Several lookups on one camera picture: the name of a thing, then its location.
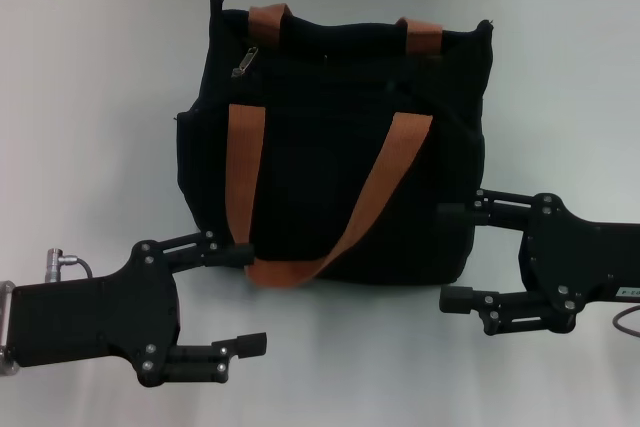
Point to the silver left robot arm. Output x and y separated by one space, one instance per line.
6 362

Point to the silver zipper pull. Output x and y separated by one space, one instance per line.
245 63

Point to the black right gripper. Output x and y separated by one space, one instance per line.
580 262

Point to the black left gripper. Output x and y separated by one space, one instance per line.
95 322

